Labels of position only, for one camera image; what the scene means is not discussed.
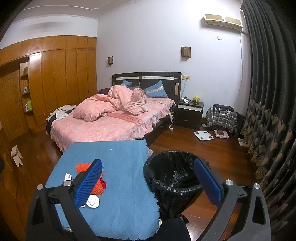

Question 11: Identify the bed with pink sheet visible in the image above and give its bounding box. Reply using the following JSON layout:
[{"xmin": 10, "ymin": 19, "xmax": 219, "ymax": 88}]
[{"xmin": 49, "ymin": 97, "xmax": 176, "ymax": 152}]

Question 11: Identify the right wall lamp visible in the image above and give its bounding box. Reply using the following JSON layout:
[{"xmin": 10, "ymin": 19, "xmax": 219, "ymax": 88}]
[{"xmin": 181, "ymin": 46, "xmax": 191, "ymax": 59}]

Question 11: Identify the clothes pile on bed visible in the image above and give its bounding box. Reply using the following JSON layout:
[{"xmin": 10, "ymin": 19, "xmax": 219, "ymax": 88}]
[{"xmin": 46, "ymin": 104, "xmax": 76, "ymax": 121}]

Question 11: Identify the wooden wardrobe wall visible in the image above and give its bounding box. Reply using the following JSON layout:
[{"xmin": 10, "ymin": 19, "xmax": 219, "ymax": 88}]
[{"xmin": 1, "ymin": 36, "xmax": 97, "ymax": 141}]

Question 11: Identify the red garment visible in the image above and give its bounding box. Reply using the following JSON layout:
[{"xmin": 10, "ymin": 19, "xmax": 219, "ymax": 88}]
[{"xmin": 99, "ymin": 171, "xmax": 106, "ymax": 190}]

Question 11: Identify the small white wooden stool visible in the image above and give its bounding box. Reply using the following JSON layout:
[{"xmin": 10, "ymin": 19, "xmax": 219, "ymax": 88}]
[{"xmin": 11, "ymin": 145, "xmax": 23, "ymax": 168}]

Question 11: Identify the pink crumpled duvet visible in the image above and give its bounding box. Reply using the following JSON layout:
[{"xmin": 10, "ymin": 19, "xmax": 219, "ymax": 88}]
[{"xmin": 73, "ymin": 85, "xmax": 148, "ymax": 122}]

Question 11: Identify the black bedside table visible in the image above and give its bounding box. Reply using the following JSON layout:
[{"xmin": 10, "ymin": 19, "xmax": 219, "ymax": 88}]
[{"xmin": 175, "ymin": 99, "xmax": 204, "ymax": 130}]

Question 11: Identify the yellow plush toy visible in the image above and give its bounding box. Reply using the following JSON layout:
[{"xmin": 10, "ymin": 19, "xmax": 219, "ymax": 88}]
[{"xmin": 193, "ymin": 96, "xmax": 200, "ymax": 103}]

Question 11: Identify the orange knitted cloth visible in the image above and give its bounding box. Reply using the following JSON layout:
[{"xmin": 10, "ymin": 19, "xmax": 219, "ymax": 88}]
[{"xmin": 75, "ymin": 163, "xmax": 104, "ymax": 195}]

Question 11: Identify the book on floor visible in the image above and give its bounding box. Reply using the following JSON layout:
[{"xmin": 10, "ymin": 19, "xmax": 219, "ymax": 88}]
[{"xmin": 214, "ymin": 130, "xmax": 229, "ymax": 139}]

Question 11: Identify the wall air conditioner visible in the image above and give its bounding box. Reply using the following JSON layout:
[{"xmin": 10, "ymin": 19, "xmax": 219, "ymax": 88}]
[{"xmin": 204, "ymin": 14, "xmax": 243, "ymax": 32}]

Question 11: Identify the black wooden headboard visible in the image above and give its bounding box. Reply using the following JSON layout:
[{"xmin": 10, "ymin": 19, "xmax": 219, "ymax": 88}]
[{"xmin": 111, "ymin": 71, "xmax": 182, "ymax": 103}]

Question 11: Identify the dark patterned curtain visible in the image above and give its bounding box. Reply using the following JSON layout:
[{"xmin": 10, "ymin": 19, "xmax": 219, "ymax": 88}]
[{"xmin": 241, "ymin": 1, "xmax": 295, "ymax": 240}]

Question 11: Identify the white tissue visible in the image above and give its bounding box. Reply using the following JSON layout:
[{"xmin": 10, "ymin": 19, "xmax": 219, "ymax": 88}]
[{"xmin": 86, "ymin": 195, "xmax": 100, "ymax": 208}]

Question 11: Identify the blue pillow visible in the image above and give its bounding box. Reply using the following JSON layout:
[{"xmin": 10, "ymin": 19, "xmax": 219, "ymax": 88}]
[
  {"xmin": 144, "ymin": 80, "xmax": 168, "ymax": 98},
  {"xmin": 121, "ymin": 80, "xmax": 132, "ymax": 88}
]

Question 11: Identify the blue table cloth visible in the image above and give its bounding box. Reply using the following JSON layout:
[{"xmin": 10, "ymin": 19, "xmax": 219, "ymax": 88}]
[{"xmin": 45, "ymin": 140, "xmax": 160, "ymax": 240}]

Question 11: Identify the white bathroom scale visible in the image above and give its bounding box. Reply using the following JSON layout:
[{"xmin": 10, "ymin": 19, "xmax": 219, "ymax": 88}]
[{"xmin": 194, "ymin": 131, "xmax": 214, "ymax": 141}]

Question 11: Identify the wall lamp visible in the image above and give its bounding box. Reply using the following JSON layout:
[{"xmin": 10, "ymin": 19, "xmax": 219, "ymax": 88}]
[
  {"xmin": 107, "ymin": 56, "xmax": 114, "ymax": 65},
  {"xmin": 181, "ymin": 46, "xmax": 191, "ymax": 59}
]

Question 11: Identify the white card label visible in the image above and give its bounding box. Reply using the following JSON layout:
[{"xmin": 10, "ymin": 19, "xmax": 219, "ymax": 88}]
[{"xmin": 64, "ymin": 173, "xmax": 72, "ymax": 182}]

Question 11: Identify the blue pillow right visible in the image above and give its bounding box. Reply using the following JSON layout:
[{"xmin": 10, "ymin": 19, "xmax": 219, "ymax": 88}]
[{"xmin": 144, "ymin": 80, "xmax": 168, "ymax": 98}]

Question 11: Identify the black trash bin with bag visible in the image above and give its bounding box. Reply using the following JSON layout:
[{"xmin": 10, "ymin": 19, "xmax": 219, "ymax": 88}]
[{"xmin": 144, "ymin": 151, "xmax": 203, "ymax": 224}]

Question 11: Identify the left wall lamp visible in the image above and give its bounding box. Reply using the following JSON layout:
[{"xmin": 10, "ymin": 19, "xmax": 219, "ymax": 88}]
[{"xmin": 107, "ymin": 56, "xmax": 114, "ymax": 65}]

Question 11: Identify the blue pillow left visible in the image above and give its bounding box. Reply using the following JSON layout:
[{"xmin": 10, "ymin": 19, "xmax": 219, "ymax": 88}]
[{"xmin": 121, "ymin": 80, "xmax": 132, "ymax": 88}]

